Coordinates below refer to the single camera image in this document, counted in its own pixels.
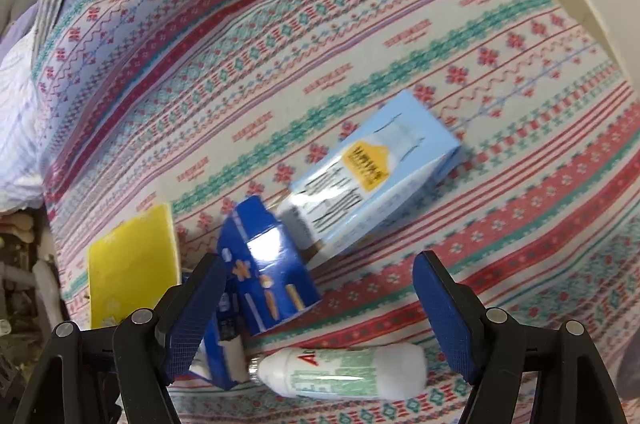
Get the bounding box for under-bed stored items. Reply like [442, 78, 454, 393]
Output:
[0, 209, 66, 405]

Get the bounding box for light blue milk carton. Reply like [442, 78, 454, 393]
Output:
[276, 90, 462, 269]

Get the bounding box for white bottle with green label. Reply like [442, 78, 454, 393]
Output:
[248, 344, 428, 401]

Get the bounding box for yellow packet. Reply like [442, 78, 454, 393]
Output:
[87, 203, 182, 330]

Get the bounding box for dark blue printed box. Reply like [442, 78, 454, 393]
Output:
[217, 196, 323, 337]

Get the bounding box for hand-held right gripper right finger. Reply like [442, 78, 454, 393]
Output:
[412, 250, 628, 424]

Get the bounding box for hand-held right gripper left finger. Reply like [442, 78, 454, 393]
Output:
[14, 253, 228, 424]

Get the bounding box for purple checkered quilt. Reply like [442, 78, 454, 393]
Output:
[0, 0, 51, 211]

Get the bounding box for striped patterned blanket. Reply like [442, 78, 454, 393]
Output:
[31, 0, 640, 424]

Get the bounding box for small dark blue box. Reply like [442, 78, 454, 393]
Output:
[182, 274, 251, 392]

